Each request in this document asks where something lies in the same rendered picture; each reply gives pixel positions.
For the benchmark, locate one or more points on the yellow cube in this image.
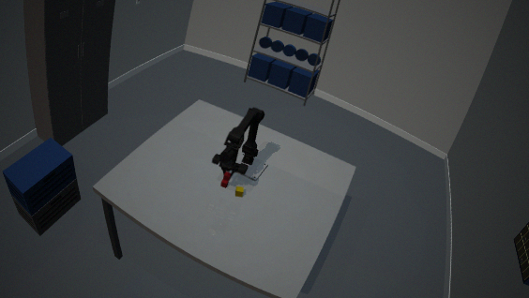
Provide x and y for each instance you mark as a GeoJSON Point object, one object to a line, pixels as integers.
{"type": "Point", "coordinates": [239, 191]}

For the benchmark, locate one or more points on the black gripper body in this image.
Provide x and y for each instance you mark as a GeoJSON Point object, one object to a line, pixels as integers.
{"type": "Point", "coordinates": [241, 168]}

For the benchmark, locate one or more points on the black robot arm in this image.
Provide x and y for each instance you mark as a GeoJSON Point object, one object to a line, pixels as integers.
{"type": "Point", "coordinates": [236, 138]}

